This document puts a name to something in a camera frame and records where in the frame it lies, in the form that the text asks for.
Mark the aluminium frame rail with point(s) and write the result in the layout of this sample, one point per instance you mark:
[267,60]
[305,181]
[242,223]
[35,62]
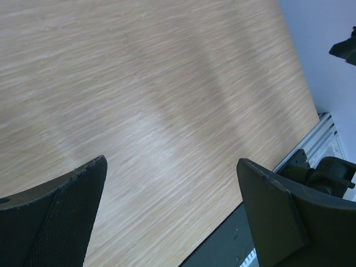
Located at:
[322,141]

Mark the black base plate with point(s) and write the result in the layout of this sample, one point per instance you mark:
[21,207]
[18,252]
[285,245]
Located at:
[228,245]

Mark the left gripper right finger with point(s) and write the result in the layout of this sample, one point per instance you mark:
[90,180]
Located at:
[293,225]

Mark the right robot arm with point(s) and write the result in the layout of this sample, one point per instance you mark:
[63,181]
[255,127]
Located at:
[332,175]

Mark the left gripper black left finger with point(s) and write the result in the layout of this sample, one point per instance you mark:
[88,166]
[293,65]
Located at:
[51,224]

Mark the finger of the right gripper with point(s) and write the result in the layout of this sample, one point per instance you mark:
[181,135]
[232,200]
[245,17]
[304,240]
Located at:
[345,49]

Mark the white slotted cable duct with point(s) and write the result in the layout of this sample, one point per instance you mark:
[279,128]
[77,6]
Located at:
[251,260]

